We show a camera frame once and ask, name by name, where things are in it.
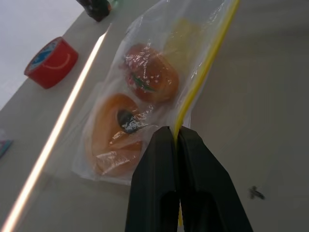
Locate clear yellow-zip plastic bag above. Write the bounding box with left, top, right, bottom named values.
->
left=72, top=0, right=241, bottom=229

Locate toy hot dog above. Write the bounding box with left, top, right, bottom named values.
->
left=123, top=43, right=180, bottom=105

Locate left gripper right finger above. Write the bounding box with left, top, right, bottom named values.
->
left=178, top=127, right=254, bottom=232

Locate sesame sandwich bread bun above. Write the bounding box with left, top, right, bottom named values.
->
left=84, top=92, right=144, bottom=177

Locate pale yellow piece inside bag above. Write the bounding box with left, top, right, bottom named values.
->
left=164, top=17, right=202, bottom=64

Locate clear plastic box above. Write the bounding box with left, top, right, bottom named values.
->
left=0, top=129, right=14, bottom=159

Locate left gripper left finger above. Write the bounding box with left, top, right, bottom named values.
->
left=125, top=125, right=181, bottom=232

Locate red tape roll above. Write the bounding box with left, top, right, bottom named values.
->
left=23, top=36, right=79, bottom=90

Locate cola bottle with red cap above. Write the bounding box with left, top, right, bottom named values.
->
left=76, top=0, right=112, bottom=23

